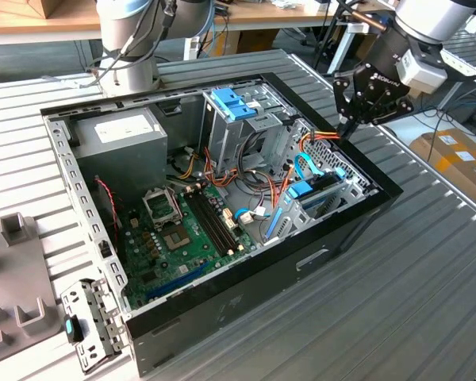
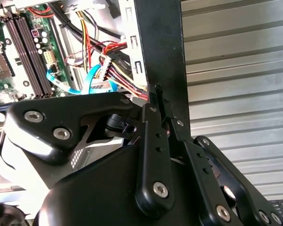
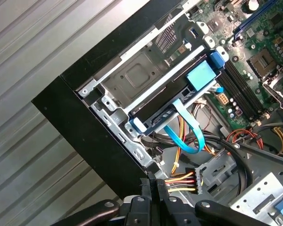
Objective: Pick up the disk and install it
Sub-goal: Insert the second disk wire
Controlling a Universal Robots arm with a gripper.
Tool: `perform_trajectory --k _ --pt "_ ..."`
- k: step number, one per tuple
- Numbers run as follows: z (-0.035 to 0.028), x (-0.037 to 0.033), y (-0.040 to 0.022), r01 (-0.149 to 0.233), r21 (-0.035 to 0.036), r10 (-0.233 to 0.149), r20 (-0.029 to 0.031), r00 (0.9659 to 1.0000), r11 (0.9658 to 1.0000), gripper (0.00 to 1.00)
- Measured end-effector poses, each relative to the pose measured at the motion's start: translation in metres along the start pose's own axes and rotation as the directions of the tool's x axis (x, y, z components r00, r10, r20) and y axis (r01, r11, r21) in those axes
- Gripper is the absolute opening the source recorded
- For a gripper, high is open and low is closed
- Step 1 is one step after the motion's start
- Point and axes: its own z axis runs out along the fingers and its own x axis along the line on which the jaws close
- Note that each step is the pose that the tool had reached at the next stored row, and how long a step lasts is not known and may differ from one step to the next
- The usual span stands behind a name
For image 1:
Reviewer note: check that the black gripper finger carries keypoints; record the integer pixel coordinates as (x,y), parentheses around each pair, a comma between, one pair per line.
(392,113)
(342,95)

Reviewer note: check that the hard disk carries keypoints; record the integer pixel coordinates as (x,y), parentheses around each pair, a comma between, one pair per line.
(301,190)

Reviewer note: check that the metal disk bay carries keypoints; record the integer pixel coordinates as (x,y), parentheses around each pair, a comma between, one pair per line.
(355,186)

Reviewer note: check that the black tripod pole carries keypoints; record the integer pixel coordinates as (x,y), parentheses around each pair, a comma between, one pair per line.
(328,39)

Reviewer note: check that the cardboard box white labels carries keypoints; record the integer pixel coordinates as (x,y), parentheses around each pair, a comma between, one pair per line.
(452,166)

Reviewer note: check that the plain brown cardboard box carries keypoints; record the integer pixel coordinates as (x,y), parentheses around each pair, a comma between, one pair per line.
(254,41)

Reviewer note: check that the blue plastic drive latch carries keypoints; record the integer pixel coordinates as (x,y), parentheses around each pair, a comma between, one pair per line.
(226,101)

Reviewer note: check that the metal drive cage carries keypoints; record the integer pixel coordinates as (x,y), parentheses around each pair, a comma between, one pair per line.
(230,135)

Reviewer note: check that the black RAM slot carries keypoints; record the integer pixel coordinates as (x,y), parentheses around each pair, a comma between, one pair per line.
(204,224)
(215,220)

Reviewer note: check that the CPU socket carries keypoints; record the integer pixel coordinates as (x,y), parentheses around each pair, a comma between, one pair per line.
(176,239)

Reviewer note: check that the black open PC case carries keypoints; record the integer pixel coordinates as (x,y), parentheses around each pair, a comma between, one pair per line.
(262,301)

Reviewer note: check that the grey power supply unit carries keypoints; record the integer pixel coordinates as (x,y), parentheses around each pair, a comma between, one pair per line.
(119,158)

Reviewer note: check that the green motherboard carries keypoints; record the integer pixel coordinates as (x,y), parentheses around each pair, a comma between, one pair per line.
(170,270)

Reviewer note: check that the blue expansion slot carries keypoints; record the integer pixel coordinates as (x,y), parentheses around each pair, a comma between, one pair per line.
(178,279)

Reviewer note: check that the grey parts rack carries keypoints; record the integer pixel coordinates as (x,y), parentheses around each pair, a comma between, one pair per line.
(16,270)

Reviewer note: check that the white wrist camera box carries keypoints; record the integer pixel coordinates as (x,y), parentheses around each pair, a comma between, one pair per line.
(420,75)

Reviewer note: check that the slat table white frame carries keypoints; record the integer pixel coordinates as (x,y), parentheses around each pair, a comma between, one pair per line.
(472,55)

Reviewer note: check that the metal rear slot bracket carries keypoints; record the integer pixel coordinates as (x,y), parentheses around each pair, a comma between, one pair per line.
(107,317)

